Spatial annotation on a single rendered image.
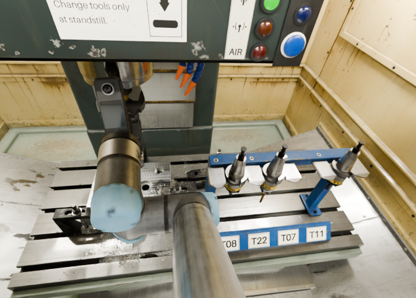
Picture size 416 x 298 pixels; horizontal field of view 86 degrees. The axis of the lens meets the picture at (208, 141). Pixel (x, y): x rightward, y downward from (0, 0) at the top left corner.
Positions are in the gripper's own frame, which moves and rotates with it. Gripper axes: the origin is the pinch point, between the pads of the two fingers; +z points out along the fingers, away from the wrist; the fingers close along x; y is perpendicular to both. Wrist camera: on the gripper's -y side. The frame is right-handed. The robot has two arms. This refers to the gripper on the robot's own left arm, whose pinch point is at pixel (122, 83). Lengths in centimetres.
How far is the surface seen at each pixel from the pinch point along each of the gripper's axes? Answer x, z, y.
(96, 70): -3.0, -8.1, -8.3
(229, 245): 27, -29, 47
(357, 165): 66, -21, 19
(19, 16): -6.3, -19.9, -22.0
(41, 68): -56, 84, 41
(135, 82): 3.9, -7.6, -5.0
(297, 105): 106, 60, 62
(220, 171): 23.6, -17.1, 19.2
